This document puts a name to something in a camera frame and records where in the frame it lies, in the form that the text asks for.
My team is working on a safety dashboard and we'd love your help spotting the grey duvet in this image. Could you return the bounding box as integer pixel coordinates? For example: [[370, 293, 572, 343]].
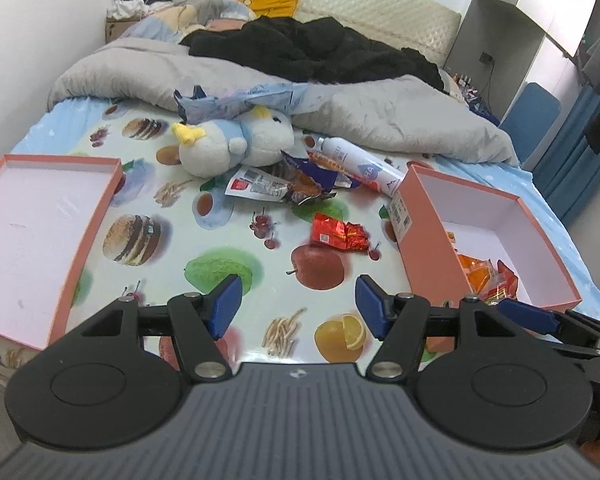
[[47, 39, 521, 166]]

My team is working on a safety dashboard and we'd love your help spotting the red orange snack packet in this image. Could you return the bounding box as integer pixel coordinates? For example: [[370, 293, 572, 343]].
[[479, 259, 519, 307]]

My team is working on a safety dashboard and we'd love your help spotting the blue white plush toy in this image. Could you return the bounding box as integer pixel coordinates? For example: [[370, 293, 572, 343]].
[[170, 105, 296, 179]]

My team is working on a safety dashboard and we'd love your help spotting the fruit print mat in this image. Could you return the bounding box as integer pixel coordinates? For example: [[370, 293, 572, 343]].
[[0, 97, 463, 378]]

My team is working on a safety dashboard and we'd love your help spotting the black jacket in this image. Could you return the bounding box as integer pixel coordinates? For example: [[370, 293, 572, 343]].
[[182, 16, 446, 92]]

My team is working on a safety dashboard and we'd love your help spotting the blue chair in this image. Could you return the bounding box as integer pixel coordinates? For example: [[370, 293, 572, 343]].
[[499, 82, 562, 163]]

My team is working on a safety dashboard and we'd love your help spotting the blue curtain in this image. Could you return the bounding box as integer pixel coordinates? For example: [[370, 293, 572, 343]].
[[534, 82, 600, 227]]

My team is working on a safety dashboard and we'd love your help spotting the brown blue snack packet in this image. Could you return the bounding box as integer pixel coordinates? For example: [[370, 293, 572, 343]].
[[279, 150, 342, 207]]

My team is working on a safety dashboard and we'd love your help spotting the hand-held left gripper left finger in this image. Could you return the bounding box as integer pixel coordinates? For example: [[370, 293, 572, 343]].
[[62, 274, 244, 381]]

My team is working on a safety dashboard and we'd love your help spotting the orange striped snack packet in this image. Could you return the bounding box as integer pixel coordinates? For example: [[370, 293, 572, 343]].
[[307, 150, 367, 190]]

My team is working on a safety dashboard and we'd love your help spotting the cream quilted headboard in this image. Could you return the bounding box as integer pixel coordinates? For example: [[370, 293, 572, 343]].
[[197, 0, 463, 66]]

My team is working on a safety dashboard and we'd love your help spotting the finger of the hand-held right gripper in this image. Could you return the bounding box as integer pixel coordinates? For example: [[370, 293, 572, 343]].
[[497, 299, 600, 361]]

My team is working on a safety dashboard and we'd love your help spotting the pile of clothes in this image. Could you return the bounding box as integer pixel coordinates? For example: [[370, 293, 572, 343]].
[[104, 0, 177, 43]]

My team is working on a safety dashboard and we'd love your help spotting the white spray bottle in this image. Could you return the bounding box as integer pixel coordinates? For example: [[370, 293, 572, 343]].
[[314, 136, 407, 197]]

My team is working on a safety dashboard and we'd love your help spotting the cartoon print blanket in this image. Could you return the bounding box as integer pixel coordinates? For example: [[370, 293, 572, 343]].
[[122, 0, 256, 43]]

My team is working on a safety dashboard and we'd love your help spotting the pink cardboard box lid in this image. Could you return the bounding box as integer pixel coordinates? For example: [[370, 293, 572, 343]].
[[0, 154, 125, 351]]

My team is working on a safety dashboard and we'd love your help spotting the pink cardboard box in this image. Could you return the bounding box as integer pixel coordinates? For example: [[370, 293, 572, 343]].
[[396, 162, 584, 356]]

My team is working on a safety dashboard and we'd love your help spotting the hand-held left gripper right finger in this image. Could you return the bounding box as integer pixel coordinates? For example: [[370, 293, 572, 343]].
[[355, 274, 518, 380]]

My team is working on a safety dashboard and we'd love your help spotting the red foil snack packet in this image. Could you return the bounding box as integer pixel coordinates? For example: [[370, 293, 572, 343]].
[[312, 212, 370, 254]]

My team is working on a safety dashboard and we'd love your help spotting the white red snack packet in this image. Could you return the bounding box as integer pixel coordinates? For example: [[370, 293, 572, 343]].
[[224, 167, 292, 204]]

